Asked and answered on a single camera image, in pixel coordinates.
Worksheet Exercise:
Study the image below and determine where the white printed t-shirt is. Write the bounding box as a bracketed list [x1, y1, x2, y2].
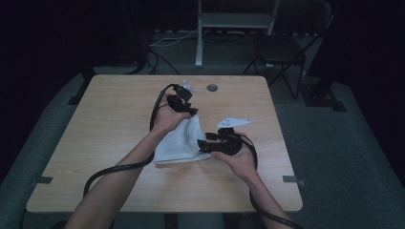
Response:
[153, 114, 212, 166]

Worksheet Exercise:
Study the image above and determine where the black stand base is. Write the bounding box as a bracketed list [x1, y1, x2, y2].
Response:
[300, 80, 348, 113]

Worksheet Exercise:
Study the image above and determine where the grey metal stand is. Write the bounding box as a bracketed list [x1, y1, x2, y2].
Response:
[194, 0, 281, 69]

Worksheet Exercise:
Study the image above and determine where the grey floor bracket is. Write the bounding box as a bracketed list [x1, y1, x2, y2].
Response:
[282, 175, 307, 187]

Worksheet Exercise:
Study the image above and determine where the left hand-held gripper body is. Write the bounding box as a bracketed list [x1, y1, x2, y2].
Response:
[166, 80, 198, 114]

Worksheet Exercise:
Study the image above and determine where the person's left hand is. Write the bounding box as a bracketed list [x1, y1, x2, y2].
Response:
[149, 94, 192, 136]

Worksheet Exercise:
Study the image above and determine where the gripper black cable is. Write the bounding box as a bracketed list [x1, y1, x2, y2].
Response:
[238, 133, 304, 229]
[82, 83, 178, 198]

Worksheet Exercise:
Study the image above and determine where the white floor cable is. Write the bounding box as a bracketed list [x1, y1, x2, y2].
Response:
[149, 28, 201, 49]

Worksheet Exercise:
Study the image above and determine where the person's right hand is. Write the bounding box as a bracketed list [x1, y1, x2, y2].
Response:
[211, 144, 258, 182]

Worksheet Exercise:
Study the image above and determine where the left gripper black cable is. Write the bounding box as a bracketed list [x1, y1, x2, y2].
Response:
[82, 83, 178, 198]

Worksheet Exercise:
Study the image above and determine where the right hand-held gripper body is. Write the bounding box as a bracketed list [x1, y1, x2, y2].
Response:
[207, 116, 253, 157]

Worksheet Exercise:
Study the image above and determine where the black folding chair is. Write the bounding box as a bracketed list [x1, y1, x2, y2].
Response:
[243, 0, 334, 99]

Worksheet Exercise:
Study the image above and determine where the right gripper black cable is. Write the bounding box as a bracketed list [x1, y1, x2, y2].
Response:
[238, 133, 304, 229]

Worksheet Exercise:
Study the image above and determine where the black floor cable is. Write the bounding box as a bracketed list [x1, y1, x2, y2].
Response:
[145, 47, 181, 76]

